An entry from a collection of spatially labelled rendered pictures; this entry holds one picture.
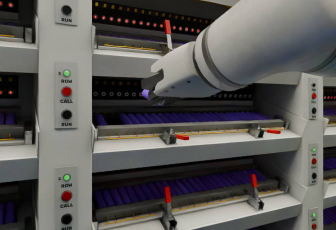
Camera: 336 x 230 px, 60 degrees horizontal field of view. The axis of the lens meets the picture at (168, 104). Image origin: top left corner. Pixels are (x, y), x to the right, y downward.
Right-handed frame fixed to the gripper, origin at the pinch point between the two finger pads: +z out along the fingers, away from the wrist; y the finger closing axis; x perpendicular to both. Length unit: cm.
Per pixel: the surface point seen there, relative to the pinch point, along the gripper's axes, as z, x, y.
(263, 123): 17.4, 2.3, -41.3
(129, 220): 25.1, 22.6, -1.7
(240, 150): 15.8, 9.5, -29.4
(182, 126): 18.0, 2.5, -14.3
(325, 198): 18, 26, -63
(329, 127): 17, 4, -71
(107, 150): 15.5, 7.5, 5.5
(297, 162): 17, 14, -52
